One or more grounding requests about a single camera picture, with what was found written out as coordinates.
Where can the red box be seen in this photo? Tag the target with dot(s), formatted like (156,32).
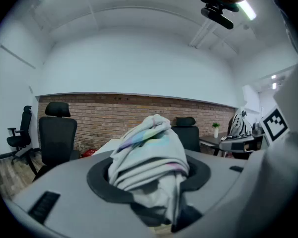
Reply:
(89,153)

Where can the black white striped bag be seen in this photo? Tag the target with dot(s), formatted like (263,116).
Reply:
(241,124)

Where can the white umbrella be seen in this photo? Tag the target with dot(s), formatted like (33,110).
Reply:
(149,162)

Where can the white ceiling pipes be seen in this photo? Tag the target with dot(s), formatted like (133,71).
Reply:
(201,33)

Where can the white patterned block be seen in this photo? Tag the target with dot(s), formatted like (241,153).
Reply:
(224,138)

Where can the dark desk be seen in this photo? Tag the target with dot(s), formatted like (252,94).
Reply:
(211,140)

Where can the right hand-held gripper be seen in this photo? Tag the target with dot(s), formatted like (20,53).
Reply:
(274,125)

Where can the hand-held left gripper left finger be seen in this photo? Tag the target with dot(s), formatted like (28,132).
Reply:
(72,187)

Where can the white table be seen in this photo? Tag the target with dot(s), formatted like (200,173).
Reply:
(106,145)

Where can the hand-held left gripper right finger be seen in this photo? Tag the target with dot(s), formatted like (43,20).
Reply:
(218,175)

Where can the black head-worn camera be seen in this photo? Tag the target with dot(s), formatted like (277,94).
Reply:
(217,16)

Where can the black mesh office chair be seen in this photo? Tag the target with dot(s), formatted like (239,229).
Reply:
(57,137)
(26,123)
(188,137)

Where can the white vase with green plant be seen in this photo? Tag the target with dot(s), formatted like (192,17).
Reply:
(215,132)

